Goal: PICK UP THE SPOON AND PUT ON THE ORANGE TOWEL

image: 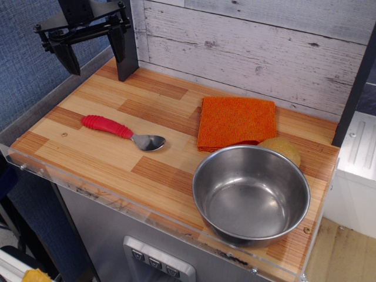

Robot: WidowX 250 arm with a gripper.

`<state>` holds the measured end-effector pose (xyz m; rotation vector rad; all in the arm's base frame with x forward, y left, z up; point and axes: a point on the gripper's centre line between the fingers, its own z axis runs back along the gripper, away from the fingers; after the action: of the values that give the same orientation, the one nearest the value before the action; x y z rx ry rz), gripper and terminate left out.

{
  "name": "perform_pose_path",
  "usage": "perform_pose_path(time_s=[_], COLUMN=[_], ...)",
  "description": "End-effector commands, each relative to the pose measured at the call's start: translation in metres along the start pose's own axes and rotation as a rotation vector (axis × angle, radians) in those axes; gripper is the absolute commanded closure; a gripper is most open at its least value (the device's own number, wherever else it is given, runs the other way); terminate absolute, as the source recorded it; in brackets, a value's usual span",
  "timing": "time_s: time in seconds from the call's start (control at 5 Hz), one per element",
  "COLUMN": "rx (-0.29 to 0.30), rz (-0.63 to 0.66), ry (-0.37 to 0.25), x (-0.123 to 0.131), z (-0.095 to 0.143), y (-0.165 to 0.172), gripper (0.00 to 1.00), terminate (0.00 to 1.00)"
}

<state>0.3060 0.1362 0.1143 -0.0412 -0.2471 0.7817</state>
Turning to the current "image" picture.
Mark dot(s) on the stainless steel bowl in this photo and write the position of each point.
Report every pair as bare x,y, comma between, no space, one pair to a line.
250,195

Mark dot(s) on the dark vertical post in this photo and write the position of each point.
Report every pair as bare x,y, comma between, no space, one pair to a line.
130,64
356,91

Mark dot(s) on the red handled metal spoon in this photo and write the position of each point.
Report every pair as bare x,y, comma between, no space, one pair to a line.
146,143

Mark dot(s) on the silver button control panel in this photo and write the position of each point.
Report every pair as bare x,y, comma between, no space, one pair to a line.
138,251

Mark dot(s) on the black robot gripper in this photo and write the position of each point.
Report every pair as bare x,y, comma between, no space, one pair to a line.
80,21

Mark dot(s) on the yellow object at corner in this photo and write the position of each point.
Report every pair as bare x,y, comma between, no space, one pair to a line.
35,275

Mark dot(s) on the dark left vertical post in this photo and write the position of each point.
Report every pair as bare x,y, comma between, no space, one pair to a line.
130,64

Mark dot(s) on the yellow sponge ball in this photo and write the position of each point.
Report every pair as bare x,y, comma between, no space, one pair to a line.
283,147

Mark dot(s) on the clear acrylic front guard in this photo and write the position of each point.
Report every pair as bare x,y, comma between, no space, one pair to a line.
155,191

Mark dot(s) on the white ribbed appliance box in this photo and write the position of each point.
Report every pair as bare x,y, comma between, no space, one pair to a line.
356,160

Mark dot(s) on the orange folded towel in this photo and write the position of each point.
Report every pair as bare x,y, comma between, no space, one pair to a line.
235,121

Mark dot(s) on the dark right vertical post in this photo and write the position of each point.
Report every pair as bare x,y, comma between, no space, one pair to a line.
356,91

